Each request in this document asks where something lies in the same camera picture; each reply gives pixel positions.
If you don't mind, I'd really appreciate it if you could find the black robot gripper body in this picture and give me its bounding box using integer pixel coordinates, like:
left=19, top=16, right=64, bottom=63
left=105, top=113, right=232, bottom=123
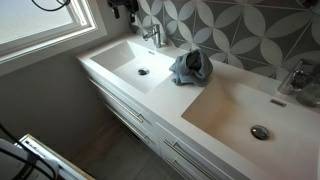
left=106, top=0, right=140, bottom=13

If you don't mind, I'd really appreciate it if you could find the blue-grey towel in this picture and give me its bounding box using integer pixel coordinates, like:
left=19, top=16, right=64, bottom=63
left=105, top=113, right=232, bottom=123
left=168, top=48, right=214, bottom=87

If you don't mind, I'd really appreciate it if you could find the chrome faucet with towel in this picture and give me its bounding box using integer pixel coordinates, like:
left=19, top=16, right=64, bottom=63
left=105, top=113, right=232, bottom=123
left=142, top=23, right=167, bottom=49

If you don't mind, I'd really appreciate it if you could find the chrome faucet beside glass jar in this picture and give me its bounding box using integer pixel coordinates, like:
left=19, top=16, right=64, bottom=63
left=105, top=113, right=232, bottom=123
left=277, top=59, right=314, bottom=96

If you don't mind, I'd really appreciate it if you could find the small white square sink basin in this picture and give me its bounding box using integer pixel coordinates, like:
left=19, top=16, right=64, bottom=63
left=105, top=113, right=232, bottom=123
left=89, top=40, right=185, bottom=95

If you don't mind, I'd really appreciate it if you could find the white vanity cabinet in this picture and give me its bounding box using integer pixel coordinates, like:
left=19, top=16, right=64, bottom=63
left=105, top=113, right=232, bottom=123
left=77, top=56, right=258, bottom=180

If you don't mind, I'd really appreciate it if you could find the large white sink basin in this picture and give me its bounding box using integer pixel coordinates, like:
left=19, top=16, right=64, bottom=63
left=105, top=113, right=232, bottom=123
left=181, top=74, right=320, bottom=180

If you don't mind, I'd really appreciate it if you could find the wood framed white board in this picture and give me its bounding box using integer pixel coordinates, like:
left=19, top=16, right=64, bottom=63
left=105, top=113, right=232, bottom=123
left=14, top=133, right=96, bottom=180

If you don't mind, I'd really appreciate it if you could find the chrome sink overflow slot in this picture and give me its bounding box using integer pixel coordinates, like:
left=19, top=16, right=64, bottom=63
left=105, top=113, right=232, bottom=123
left=269, top=98, right=288, bottom=108

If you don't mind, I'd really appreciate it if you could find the large chrome sink drain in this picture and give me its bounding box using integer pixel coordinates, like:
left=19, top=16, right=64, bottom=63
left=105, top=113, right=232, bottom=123
left=250, top=124, right=271, bottom=141

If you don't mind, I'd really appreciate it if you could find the clear glass jar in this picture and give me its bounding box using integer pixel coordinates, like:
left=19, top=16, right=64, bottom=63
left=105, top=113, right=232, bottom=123
left=295, top=64, right=320, bottom=109

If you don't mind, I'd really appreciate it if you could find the long steel drawer handle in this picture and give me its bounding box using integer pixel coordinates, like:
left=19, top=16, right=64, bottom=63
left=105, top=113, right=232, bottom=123
left=104, top=102, right=152, bottom=145
left=164, top=155, right=198, bottom=180
left=86, top=75, right=152, bottom=125
left=162, top=138, right=218, bottom=180

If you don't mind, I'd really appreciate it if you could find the thin black cable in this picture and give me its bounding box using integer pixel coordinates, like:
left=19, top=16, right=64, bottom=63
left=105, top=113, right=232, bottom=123
left=0, top=122, right=38, bottom=180

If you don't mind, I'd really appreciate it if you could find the long black hanging cable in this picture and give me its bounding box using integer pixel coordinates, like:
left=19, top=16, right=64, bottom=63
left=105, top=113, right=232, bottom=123
left=0, top=146, right=58, bottom=180

